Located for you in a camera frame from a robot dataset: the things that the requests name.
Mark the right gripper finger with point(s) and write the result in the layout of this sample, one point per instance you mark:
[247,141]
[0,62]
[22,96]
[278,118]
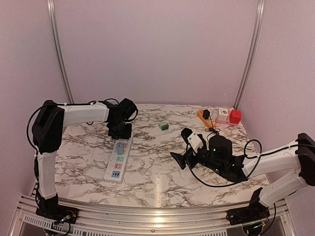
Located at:
[204,145]
[181,159]

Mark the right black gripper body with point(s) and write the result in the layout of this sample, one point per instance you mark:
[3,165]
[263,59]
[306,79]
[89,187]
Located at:
[192,163]

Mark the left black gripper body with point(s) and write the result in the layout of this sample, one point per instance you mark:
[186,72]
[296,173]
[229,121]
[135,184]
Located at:
[118,131]

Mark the orange power strip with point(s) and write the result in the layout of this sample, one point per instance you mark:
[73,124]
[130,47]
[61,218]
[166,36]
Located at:
[205,117]

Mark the light blue plug adapter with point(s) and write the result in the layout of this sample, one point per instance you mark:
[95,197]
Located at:
[120,148]

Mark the black adapter with cable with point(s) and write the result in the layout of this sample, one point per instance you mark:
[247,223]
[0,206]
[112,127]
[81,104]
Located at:
[214,131]

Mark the pink triangular power strip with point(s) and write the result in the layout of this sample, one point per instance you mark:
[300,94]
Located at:
[227,122]

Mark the white travel adapter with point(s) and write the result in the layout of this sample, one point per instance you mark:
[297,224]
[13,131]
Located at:
[223,114]

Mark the green plug adapter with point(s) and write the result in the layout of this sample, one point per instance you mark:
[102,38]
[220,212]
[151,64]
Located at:
[163,125]

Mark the red cube socket adapter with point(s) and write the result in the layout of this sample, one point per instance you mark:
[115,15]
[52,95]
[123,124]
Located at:
[235,116]

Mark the white pastel power strip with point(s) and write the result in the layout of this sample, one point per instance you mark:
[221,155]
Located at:
[116,166]

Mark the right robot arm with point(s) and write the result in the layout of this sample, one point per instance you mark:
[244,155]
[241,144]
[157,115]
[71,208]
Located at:
[216,154]

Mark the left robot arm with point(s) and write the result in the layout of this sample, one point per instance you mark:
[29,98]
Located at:
[87,124]

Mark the left aluminium frame post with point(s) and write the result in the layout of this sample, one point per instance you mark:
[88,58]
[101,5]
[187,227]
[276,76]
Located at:
[58,49]

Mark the aluminium frame post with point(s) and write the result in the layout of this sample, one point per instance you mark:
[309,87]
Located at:
[251,54]
[58,49]

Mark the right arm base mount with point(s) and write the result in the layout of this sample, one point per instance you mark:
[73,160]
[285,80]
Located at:
[254,211]

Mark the front aluminium rail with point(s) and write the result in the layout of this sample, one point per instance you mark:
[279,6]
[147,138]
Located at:
[107,220]

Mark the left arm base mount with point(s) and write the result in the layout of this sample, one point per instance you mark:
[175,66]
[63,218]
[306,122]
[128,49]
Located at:
[57,212]

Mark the right aluminium frame post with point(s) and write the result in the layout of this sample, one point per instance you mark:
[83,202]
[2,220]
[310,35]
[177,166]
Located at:
[251,54]

